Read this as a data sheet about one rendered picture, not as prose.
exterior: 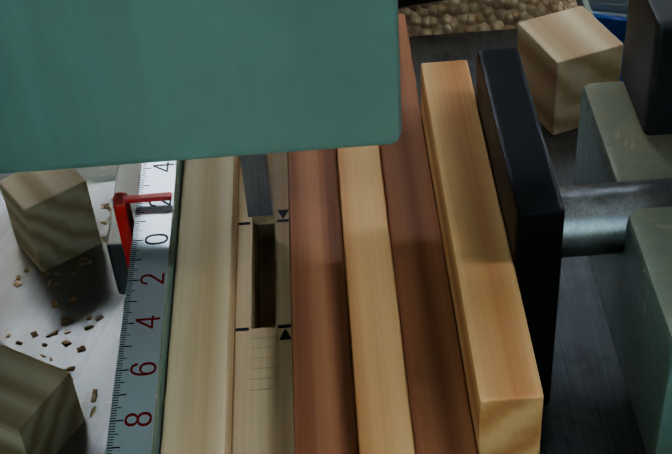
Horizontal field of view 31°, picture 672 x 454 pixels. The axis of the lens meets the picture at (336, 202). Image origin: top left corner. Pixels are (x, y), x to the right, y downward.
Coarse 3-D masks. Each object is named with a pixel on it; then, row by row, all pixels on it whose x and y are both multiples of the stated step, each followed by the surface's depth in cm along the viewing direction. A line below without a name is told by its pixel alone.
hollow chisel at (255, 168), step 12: (240, 156) 42; (252, 156) 42; (264, 156) 42; (252, 168) 42; (264, 168) 42; (252, 180) 43; (264, 180) 43; (252, 192) 43; (264, 192) 43; (252, 204) 43; (264, 204) 43; (252, 216) 44
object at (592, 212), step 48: (480, 96) 43; (528, 96) 41; (528, 144) 39; (528, 192) 37; (576, 192) 42; (624, 192) 42; (528, 240) 37; (576, 240) 41; (624, 240) 42; (528, 288) 38
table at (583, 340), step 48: (576, 0) 63; (432, 48) 60; (480, 48) 60; (576, 144) 54; (576, 288) 47; (576, 336) 45; (576, 384) 43; (624, 384) 43; (576, 432) 42; (624, 432) 42
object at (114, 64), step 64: (0, 0) 34; (64, 0) 34; (128, 0) 34; (192, 0) 34; (256, 0) 34; (320, 0) 35; (384, 0) 35; (0, 64) 35; (64, 64) 36; (128, 64) 36; (192, 64) 36; (256, 64) 36; (320, 64) 36; (384, 64) 36; (0, 128) 37; (64, 128) 37; (128, 128) 37; (192, 128) 37; (256, 128) 37; (320, 128) 37; (384, 128) 38
